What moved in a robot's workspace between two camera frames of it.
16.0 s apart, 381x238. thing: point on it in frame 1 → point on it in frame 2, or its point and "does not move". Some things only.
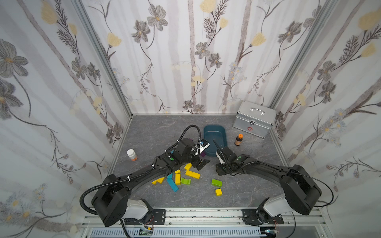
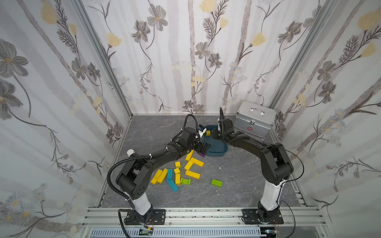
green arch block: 187,181 does not move
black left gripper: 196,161 → 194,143
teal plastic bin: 218,133 does not move
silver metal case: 254,118 does not move
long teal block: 173,185 does not move
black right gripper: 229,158 → 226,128
